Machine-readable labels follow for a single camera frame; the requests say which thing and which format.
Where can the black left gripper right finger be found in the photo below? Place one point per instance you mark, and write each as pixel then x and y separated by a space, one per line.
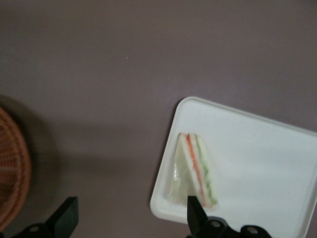
pixel 195 218

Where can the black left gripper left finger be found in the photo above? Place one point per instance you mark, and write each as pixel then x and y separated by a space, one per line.
pixel 65 218

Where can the triangle sandwich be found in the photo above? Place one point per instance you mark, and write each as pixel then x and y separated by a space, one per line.
pixel 193 171

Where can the round brown wicker basket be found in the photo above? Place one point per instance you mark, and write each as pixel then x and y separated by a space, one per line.
pixel 12 168

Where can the beige rectangular tray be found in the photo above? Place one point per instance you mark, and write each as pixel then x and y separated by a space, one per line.
pixel 260 173

